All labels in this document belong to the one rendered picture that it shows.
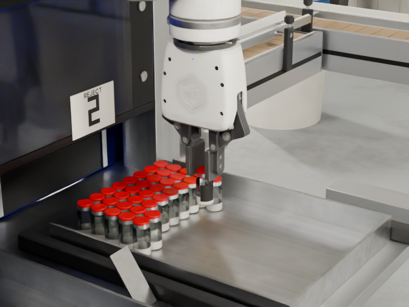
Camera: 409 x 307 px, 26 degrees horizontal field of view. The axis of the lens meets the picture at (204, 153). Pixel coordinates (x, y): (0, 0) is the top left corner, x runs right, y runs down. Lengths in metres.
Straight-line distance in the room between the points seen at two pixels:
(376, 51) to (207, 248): 0.93
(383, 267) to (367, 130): 3.06
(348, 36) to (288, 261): 0.95
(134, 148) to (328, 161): 2.46
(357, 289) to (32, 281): 0.37
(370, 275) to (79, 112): 0.42
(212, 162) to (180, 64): 0.13
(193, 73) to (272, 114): 3.03
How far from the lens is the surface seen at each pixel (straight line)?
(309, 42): 1.92
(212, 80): 1.03
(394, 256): 1.12
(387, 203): 2.06
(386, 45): 1.93
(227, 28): 1.02
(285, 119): 4.07
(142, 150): 1.33
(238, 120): 1.05
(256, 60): 1.73
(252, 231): 1.15
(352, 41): 1.96
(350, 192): 2.10
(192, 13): 1.01
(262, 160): 3.73
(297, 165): 3.69
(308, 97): 4.08
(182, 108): 1.06
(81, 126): 1.17
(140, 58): 1.24
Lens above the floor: 1.40
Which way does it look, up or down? 22 degrees down
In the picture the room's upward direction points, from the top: straight up
